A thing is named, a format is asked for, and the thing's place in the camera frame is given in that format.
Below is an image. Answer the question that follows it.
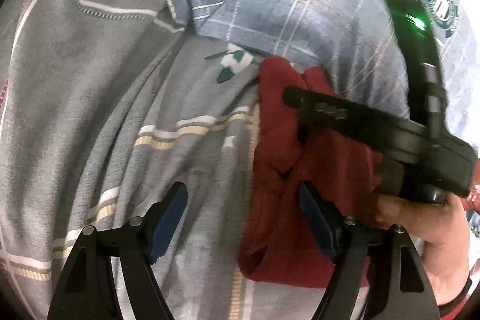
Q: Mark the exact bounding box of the blue plaid shirt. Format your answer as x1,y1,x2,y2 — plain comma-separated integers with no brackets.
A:
120,0,480,149

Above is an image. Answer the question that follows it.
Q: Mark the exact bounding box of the dark red fleece garment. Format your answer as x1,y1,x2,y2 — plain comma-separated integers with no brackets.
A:
238,55,388,288

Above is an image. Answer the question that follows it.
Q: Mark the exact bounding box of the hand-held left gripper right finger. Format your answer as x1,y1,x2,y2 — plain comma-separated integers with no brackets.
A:
298,181,440,320

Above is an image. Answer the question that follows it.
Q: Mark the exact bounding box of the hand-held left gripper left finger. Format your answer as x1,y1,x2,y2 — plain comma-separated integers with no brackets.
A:
47,181,188,320

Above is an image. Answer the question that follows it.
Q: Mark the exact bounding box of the person's right hand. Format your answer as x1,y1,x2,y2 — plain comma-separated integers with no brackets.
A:
375,193,472,306

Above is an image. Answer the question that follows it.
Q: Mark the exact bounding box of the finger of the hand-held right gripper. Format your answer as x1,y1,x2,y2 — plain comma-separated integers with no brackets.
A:
282,85,425,160

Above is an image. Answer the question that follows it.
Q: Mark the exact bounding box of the grey striped garment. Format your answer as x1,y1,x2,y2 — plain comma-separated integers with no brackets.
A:
0,0,376,320

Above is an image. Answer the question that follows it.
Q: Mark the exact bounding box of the person's right forearm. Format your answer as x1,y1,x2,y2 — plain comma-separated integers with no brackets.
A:
437,277,480,320

